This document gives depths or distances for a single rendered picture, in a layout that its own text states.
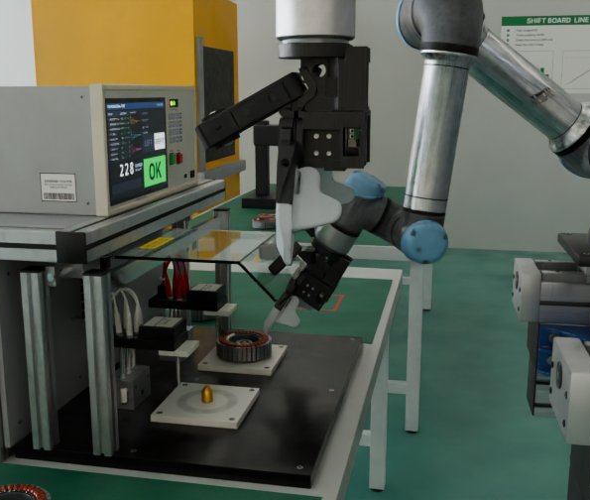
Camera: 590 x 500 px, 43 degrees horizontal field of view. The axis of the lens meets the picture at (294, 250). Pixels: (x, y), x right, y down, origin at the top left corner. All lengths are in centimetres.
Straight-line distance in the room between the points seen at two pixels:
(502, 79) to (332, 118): 79
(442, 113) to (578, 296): 41
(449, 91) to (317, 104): 59
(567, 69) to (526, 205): 113
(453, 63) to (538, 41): 526
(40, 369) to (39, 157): 33
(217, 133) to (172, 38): 424
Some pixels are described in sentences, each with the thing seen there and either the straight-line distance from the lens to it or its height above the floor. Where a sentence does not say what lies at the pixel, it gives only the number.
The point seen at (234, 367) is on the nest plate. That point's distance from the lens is 150.
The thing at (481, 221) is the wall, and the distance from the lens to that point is 659.
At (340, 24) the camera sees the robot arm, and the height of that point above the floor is 137.
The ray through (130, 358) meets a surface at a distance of 137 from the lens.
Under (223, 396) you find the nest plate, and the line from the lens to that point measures 137.
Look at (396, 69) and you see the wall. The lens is 652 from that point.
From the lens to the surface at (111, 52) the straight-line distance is 513.
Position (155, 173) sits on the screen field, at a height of 116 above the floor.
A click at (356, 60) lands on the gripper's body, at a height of 134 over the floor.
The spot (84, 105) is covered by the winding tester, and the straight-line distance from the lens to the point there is 123.
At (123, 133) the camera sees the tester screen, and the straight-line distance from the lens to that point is 128.
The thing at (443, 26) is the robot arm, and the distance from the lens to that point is 129.
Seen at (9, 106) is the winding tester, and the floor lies 129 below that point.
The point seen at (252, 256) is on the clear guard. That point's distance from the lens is 117.
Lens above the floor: 131
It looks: 12 degrees down
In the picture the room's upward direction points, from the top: straight up
